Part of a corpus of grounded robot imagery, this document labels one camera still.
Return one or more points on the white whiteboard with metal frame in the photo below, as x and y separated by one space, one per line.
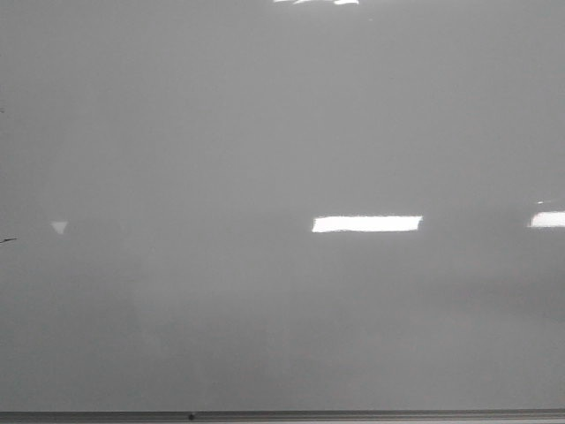
213 206

